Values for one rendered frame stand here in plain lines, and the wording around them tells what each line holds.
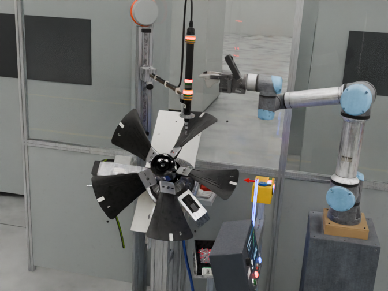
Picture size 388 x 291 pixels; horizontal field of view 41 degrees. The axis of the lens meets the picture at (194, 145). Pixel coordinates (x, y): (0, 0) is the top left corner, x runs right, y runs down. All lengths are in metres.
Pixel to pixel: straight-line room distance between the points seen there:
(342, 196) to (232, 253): 0.74
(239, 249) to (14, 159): 3.68
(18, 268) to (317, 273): 2.37
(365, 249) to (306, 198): 0.88
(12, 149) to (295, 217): 2.85
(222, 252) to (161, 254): 1.15
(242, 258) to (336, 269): 0.87
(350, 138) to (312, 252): 0.55
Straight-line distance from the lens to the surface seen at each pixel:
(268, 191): 2.66
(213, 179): 2.41
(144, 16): 2.96
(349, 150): 2.19
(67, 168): 3.53
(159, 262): 2.81
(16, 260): 4.18
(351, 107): 2.13
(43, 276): 3.94
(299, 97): 2.34
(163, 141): 2.79
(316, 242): 2.37
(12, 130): 5.01
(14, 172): 5.13
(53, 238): 3.80
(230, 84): 2.26
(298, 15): 2.96
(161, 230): 2.36
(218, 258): 1.65
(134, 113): 2.58
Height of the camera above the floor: 2.04
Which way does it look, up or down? 17 degrees down
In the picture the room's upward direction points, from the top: 3 degrees clockwise
